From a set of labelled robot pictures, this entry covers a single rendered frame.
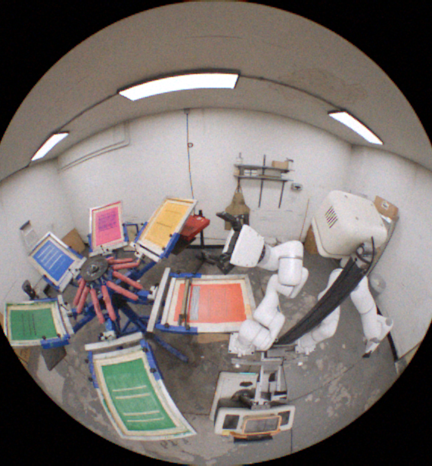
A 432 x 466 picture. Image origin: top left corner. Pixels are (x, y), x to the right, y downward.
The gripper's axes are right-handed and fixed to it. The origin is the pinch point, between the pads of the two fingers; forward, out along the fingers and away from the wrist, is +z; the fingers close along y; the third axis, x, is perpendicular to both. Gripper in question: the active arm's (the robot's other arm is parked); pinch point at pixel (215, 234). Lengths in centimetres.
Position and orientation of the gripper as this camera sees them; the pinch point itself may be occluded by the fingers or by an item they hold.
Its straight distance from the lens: 30.4
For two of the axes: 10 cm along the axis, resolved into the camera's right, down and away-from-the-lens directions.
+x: -5.4, -1.2, 8.3
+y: -3.6, 9.3, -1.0
